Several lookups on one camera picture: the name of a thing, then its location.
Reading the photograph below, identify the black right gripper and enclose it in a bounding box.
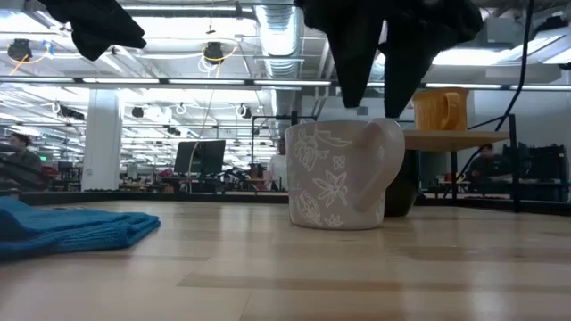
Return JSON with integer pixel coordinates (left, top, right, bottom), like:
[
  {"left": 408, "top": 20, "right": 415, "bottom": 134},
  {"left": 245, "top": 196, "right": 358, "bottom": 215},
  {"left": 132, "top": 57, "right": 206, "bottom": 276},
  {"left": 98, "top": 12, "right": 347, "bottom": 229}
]
[{"left": 294, "top": 0, "right": 485, "bottom": 119}]

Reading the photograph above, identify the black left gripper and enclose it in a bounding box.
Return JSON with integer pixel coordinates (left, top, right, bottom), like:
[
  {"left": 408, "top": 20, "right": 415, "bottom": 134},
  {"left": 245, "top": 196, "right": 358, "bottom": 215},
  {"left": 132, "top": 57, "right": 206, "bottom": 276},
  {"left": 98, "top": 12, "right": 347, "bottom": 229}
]
[{"left": 37, "top": 0, "right": 148, "bottom": 62}]

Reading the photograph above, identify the yellow translucent cup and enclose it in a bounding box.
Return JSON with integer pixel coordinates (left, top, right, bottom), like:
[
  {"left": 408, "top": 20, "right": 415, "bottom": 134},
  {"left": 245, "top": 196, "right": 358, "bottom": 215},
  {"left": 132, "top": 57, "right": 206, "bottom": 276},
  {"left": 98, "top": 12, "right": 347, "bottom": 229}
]
[{"left": 412, "top": 87, "right": 470, "bottom": 132}]

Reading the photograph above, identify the grey floral print mug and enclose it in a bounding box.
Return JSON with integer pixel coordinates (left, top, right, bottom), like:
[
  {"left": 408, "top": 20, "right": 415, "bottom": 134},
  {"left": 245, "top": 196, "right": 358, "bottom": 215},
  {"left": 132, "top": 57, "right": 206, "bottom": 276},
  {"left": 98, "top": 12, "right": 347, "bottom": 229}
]
[{"left": 284, "top": 117, "right": 406, "bottom": 231}]

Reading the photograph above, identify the black mug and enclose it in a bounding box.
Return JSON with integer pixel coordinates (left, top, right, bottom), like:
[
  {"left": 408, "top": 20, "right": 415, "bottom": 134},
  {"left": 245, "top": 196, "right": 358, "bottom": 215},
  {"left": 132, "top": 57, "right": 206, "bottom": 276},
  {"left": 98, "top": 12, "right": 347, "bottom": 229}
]
[{"left": 384, "top": 149, "right": 419, "bottom": 218}]

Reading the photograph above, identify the wooden shelf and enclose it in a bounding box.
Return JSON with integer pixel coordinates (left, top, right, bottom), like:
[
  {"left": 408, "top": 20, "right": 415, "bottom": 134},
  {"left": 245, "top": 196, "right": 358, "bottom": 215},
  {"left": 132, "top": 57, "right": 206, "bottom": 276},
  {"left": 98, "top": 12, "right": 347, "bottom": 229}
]
[{"left": 402, "top": 129, "right": 511, "bottom": 200}]

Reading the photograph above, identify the long ceiling light strip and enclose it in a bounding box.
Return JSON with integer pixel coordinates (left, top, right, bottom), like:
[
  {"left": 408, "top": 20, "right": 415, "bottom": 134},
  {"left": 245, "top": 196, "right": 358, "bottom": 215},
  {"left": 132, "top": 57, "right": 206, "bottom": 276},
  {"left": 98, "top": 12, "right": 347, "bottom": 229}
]
[
  {"left": 0, "top": 77, "right": 334, "bottom": 88},
  {"left": 423, "top": 82, "right": 571, "bottom": 91}
]

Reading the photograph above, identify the black ceiling device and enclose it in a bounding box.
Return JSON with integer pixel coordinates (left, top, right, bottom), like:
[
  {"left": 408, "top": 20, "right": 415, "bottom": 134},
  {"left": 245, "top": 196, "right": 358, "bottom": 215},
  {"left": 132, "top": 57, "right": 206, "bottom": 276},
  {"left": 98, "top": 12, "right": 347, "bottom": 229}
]
[
  {"left": 6, "top": 38, "right": 34, "bottom": 62},
  {"left": 203, "top": 41, "right": 226, "bottom": 64}
]

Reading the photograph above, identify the white pillar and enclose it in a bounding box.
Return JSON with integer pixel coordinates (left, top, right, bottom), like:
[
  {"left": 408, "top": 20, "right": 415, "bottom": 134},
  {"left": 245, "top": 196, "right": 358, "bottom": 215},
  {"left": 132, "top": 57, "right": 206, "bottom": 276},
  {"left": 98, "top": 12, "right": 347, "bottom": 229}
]
[{"left": 81, "top": 88, "right": 125, "bottom": 192}]

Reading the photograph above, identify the dark background monitor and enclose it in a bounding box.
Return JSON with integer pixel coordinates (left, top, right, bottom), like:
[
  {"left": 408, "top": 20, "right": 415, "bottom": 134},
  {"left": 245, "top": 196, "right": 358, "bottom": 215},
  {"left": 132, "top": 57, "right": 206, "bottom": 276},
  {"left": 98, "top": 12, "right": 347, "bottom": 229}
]
[{"left": 172, "top": 139, "right": 227, "bottom": 180}]

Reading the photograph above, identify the person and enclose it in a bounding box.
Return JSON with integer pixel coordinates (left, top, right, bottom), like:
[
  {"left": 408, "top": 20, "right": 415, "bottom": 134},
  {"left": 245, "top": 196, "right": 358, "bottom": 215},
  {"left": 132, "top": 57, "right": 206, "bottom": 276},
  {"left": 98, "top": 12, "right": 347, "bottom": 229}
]
[
  {"left": 0, "top": 132, "right": 45, "bottom": 191},
  {"left": 466, "top": 143, "right": 514, "bottom": 184},
  {"left": 266, "top": 138, "right": 289, "bottom": 193}
]

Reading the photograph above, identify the blue folded cloth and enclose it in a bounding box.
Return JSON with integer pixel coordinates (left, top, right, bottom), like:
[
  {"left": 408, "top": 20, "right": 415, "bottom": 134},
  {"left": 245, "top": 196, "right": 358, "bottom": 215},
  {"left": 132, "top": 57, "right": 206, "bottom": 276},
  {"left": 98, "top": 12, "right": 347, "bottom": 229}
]
[{"left": 0, "top": 195, "right": 161, "bottom": 263}]

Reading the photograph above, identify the silver ceiling duct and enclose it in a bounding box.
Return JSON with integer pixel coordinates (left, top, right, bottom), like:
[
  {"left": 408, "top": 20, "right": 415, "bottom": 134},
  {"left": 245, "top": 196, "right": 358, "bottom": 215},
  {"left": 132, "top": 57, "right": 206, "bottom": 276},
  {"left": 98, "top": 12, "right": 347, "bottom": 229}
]
[{"left": 254, "top": 0, "right": 307, "bottom": 119}]

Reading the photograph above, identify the black background rig frame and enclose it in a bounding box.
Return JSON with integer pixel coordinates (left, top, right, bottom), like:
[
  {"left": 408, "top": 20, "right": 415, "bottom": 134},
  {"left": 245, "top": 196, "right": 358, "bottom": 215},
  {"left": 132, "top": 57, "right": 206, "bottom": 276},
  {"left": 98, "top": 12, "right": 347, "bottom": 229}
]
[{"left": 251, "top": 111, "right": 316, "bottom": 166}]

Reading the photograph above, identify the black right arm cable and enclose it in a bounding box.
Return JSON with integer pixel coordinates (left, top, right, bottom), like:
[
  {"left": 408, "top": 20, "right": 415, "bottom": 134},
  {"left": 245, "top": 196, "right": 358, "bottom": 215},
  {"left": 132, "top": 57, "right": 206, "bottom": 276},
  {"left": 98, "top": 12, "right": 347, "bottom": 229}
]
[{"left": 443, "top": 0, "right": 536, "bottom": 200}]

